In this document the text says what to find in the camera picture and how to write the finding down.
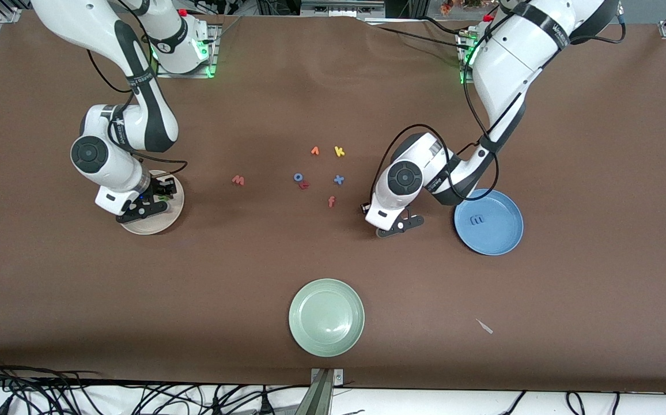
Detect beige brown plate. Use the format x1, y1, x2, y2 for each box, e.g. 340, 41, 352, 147
119, 170, 185, 235

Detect pale green plate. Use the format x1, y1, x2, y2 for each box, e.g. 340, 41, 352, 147
289, 278, 365, 357

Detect blue plate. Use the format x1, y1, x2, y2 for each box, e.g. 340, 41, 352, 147
454, 188, 524, 256

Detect aluminium profile bar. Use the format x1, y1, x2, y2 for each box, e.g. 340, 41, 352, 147
294, 369, 334, 415

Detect grey power strip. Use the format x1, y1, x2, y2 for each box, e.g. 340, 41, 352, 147
301, 0, 385, 17

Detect pink flowers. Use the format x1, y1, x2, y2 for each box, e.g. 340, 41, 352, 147
440, 0, 483, 15

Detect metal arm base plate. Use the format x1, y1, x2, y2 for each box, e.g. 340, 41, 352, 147
156, 23, 219, 78
456, 29, 478, 85

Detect small metal bracket plate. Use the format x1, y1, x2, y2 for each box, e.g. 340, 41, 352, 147
311, 368, 344, 386

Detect thin black cable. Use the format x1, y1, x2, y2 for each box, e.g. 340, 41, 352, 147
374, 16, 475, 51

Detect black cable bundle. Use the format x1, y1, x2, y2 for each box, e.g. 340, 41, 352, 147
0, 354, 311, 415

